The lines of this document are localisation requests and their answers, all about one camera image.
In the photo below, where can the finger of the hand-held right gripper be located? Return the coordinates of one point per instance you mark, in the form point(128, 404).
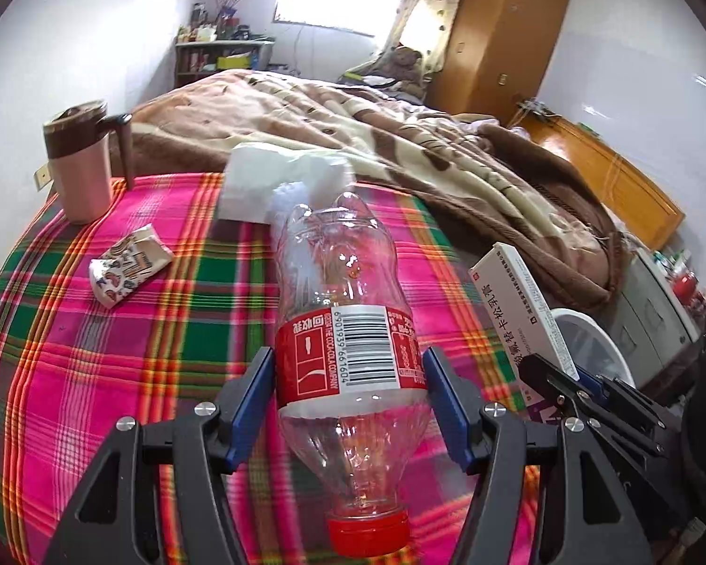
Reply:
point(635, 406)
point(550, 382)

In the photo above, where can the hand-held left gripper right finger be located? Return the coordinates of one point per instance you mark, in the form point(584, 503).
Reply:
point(447, 412)

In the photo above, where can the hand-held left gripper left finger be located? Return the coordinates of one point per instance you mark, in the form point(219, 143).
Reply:
point(250, 406)

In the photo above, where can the white trash bin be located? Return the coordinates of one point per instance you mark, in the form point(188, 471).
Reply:
point(594, 341)

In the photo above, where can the white and purple medicine box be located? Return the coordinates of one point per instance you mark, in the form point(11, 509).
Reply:
point(518, 312)

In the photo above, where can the clear plastic bottle red label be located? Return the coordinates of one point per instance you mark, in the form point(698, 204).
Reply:
point(341, 282)

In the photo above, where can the grey cabinet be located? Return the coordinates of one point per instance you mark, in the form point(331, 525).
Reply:
point(653, 312)

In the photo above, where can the pink plaid bedsheet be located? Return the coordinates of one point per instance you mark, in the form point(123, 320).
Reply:
point(94, 335)

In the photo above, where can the crumpled printed paper cup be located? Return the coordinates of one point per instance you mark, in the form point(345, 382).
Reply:
point(126, 268)

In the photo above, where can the wooden headboard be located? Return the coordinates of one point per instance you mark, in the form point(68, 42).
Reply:
point(612, 182)

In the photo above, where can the white tissue paper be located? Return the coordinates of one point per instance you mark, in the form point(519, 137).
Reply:
point(270, 182)

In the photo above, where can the brown patterned blanket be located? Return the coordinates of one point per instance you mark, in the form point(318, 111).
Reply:
point(388, 147)

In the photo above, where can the pink mug with brown lid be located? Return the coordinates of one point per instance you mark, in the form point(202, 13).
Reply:
point(79, 176)

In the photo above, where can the wooden wardrobe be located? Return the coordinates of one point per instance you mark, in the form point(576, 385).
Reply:
point(500, 41)

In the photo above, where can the cluttered shelf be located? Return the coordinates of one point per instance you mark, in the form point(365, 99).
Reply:
point(223, 62)

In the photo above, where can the brown teddy bear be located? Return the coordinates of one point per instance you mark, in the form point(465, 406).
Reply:
point(403, 67)

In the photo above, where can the patterned curtain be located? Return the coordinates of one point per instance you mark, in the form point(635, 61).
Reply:
point(423, 6)

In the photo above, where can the window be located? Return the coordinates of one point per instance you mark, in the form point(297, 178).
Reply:
point(335, 3)

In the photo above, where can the wall socket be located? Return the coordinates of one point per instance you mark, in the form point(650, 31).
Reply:
point(44, 176)

